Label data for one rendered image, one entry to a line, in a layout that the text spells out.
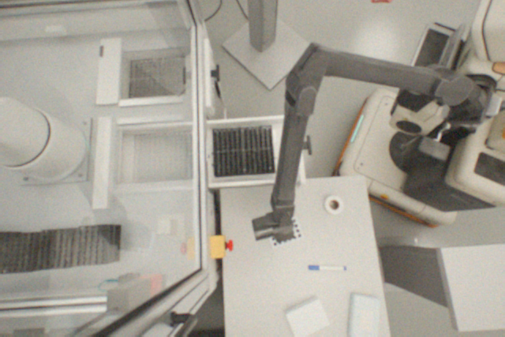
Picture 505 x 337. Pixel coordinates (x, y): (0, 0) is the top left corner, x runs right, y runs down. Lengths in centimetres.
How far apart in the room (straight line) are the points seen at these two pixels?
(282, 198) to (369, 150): 106
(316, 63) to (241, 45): 166
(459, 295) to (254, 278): 74
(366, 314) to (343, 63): 87
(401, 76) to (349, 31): 171
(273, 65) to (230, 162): 125
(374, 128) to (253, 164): 96
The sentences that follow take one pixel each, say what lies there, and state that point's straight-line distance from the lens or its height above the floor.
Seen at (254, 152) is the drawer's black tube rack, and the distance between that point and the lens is 111.
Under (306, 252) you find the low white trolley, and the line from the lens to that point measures 124.
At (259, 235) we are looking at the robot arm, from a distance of 97.
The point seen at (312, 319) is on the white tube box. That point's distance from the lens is 122.
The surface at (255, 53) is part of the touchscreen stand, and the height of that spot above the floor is 4.
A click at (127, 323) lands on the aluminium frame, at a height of 154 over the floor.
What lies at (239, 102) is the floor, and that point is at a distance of 216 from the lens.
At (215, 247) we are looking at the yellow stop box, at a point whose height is 91.
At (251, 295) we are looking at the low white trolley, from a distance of 124.
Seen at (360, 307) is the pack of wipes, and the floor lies 80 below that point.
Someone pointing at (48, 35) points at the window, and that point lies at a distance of 37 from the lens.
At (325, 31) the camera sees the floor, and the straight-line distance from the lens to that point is 248.
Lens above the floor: 198
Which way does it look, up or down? 75 degrees down
